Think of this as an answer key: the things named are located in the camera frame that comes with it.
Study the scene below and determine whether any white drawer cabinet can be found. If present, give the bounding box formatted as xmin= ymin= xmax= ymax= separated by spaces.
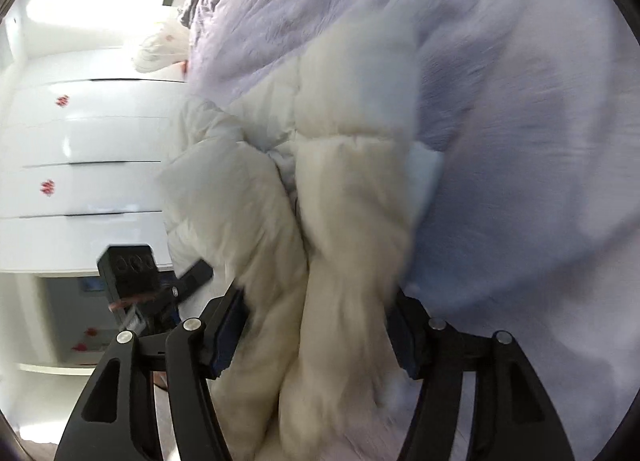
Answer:
xmin=0 ymin=48 xmax=190 ymax=377

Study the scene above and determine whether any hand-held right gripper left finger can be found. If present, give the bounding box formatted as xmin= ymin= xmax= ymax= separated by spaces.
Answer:
xmin=52 ymin=285 xmax=248 ymax=461

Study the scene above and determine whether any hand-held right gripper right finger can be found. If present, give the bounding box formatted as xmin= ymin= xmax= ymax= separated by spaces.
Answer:
xmin=386 ymin=290 xmax=576 ymax=461

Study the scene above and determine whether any lavender bed blanket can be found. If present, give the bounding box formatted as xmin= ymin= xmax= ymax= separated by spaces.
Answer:
xmin=180 ymin=0 xmax=633 ymax=461

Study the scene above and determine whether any cream puffer coat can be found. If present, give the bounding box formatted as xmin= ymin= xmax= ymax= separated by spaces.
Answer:
xmin=159 ymin=11 xmax=446 ymax=461

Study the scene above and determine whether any white plush toy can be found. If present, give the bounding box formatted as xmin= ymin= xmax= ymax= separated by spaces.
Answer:
xmin=132 ymin=18 xmax=191 ymax=75

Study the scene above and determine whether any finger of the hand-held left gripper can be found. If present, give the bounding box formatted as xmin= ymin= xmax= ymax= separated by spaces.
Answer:
xmin=172 ymin=260 xmax=213 ymax=303

